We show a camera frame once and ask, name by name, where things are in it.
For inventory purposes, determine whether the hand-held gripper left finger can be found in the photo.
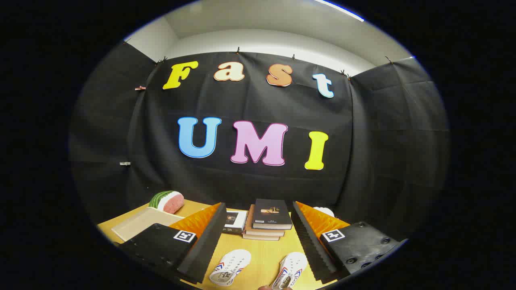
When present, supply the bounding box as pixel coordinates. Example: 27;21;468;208
117;203;227;285

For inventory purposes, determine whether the watermelon slice plush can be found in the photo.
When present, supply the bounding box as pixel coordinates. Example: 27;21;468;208
149;191;185;214

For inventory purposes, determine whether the black backdrop cloth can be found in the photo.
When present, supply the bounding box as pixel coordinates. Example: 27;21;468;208
69;40;450;242

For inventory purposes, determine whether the white striped canvas shoe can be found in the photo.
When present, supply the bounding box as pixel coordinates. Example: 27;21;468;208
271;252;308;290
209;249;252;287

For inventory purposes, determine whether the beige fabric storage box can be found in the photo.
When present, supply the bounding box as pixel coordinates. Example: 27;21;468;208
111;206;185;242

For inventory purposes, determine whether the thick brown cover book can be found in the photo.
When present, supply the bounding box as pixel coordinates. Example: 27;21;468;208
244;204;286;237

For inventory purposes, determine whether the white portrait cover book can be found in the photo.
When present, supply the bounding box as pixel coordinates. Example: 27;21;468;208
222;210;248;235

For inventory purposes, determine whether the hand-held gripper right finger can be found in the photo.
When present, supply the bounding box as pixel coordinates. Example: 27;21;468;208
291;201;408;284

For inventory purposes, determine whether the thin brown cover book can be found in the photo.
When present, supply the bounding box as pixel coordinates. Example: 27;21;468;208
242;232;281;241

